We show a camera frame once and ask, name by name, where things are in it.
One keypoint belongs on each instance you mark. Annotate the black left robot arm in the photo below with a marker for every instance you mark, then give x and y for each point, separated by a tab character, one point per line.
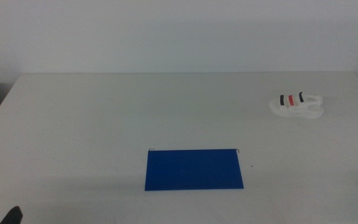
12	217

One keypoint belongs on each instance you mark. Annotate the blue rectangular mat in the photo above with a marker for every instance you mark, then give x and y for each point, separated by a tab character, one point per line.
194	169

